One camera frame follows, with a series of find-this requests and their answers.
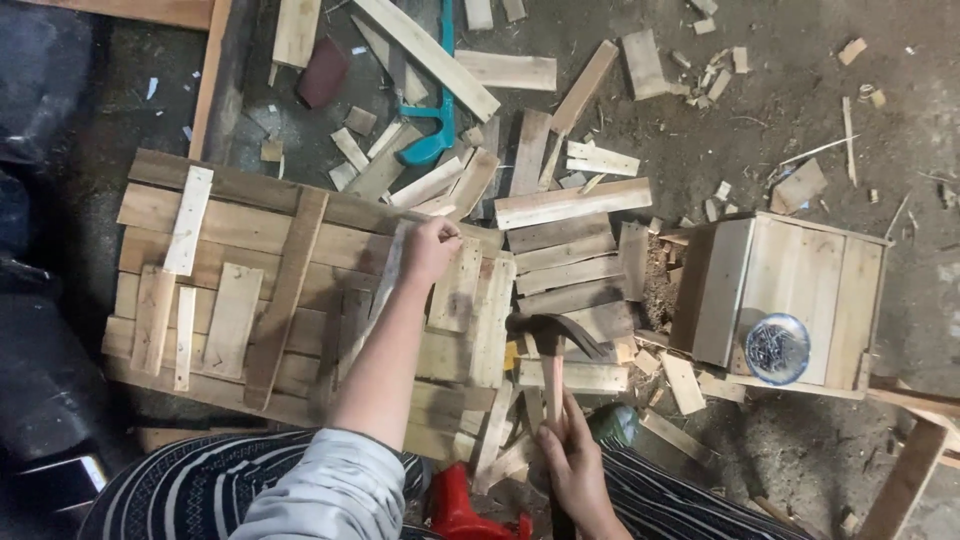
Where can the person's right hand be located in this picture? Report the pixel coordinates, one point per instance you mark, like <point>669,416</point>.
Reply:
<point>581,472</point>

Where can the person's left hand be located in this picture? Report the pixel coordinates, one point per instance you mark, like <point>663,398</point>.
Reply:
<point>427,251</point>

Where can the person's left fingers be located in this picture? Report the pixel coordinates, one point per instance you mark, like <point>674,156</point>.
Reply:
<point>448,234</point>

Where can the teal hacksaw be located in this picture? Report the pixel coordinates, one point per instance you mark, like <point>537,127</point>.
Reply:
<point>442,112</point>

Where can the heap of loose wood slats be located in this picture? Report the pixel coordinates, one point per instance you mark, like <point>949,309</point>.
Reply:
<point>566,274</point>

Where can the wide pale wood board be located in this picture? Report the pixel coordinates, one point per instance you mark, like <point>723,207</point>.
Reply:
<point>574,202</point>

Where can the long pale wood plank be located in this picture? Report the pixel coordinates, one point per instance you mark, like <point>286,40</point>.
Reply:
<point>427,52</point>

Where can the dark red sandpaper sheet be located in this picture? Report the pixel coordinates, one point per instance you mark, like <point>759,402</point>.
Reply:
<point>324,71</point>

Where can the large wooden slat panel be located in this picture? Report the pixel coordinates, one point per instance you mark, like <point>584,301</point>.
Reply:
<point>240,225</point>

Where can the green object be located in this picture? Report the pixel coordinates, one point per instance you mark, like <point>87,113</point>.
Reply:
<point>615,424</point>

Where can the narrow white wood strip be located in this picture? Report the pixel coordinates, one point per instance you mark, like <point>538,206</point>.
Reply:
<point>188,221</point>

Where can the red plastic object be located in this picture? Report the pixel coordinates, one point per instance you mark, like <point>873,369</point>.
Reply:
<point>457,506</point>

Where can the grey sleeve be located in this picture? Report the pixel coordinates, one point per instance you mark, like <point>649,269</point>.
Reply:
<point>330,487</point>

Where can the brown wooden beam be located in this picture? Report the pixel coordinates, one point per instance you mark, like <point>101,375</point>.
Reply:
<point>211,82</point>

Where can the scattered wood chips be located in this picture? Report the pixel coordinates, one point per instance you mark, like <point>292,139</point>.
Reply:
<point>712,67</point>

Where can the glass bowl of nails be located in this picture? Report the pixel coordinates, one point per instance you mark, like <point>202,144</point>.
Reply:
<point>777,349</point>

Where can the wooden slat box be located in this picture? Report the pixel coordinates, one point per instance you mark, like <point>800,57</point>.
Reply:
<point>795,277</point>

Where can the square wood offcut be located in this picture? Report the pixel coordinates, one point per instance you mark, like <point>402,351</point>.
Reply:
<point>799,186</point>

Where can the striped black white trousers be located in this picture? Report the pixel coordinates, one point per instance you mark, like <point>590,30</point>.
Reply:
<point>187,487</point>

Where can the dark bag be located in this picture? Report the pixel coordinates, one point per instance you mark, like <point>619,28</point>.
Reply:
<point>37,82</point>

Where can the black phone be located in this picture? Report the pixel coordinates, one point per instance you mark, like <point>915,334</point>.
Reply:
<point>64,480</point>

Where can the wooden frame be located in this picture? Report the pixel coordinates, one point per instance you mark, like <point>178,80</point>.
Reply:
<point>907,465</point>

